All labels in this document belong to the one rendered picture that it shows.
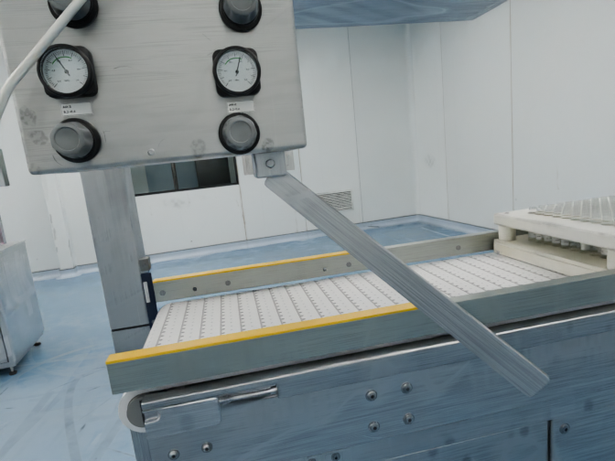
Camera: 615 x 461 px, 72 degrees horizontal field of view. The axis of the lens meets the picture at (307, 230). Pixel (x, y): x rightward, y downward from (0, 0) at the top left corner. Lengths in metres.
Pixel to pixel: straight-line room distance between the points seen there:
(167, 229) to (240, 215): 0.94
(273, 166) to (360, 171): 5.72
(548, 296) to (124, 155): 0.45
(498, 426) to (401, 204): 5.87
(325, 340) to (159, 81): 0.28
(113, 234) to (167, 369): 0.32
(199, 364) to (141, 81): 0.26
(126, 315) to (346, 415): 0.40
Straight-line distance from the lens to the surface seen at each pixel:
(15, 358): 3.22
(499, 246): 0.80
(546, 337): 0.56
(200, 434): 0.48
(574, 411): 0.70
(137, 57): 0.37
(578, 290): 0.57
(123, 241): 0.71
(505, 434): 0.67
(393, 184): 6.34
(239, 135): 0.34
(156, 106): 0.37
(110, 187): 0.70
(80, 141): 0.35
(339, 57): 6.17
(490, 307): 0.51
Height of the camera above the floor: 1.14
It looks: 10 degrees down
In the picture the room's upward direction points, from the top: 6 degrees counter-clockwise
